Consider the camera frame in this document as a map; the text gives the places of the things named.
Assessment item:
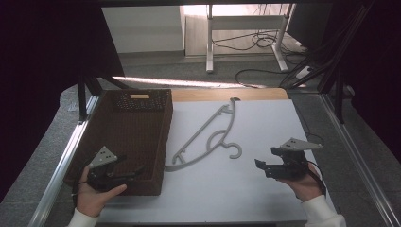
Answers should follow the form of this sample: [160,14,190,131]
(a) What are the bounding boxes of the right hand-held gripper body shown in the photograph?
[265,137,323,181]

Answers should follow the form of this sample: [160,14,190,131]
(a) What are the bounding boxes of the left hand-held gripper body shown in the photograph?
[86,146,137,193]

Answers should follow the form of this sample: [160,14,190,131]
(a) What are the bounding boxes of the brown woven basket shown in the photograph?
[63,88,174,197]

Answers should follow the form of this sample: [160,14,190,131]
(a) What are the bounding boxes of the grey plastic clothes hanger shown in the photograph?
[164,96,243,173]

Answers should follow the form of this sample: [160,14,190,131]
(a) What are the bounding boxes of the person's right hand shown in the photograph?
[278,163,323,203]

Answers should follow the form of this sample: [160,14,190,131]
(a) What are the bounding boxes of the person's left hand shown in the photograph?
[75,165,128,218]

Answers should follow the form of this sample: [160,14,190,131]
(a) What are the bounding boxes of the white table mat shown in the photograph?
[97,99,336,224]

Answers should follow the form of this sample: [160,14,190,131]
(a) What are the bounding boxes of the black metal stand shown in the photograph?
[316,67,356,125]
[77,73,131,123]

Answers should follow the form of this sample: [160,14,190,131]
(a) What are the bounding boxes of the white power strip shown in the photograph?
[295,65,314,80]

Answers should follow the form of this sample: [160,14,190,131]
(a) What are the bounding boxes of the dark curtain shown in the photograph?
[0,0,126,202]
[310,0,401,165]

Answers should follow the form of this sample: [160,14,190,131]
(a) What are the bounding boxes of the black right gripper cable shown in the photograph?
[305,160,327,196]

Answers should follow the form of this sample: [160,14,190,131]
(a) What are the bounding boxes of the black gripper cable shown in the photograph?
[71,179,90,206]
[305,160,327,196]

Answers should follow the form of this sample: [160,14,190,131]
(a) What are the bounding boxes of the thin black table cable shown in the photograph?
[294,103,325,147]

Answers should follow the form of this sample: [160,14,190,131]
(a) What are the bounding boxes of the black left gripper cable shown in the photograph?
[71,179,90,206]

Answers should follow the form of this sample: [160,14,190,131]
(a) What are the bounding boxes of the aluminium frame rail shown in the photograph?
[27,94,99,227]
[319,93,401,227]

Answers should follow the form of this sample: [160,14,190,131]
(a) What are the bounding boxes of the black looped floor cable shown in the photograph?
[234,68,296,90]

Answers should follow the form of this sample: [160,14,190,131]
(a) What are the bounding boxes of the black floor cable bundle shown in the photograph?
[211,28,305,52]

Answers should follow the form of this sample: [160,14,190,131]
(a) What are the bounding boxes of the white metal desk frame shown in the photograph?
[205,3,296,75]

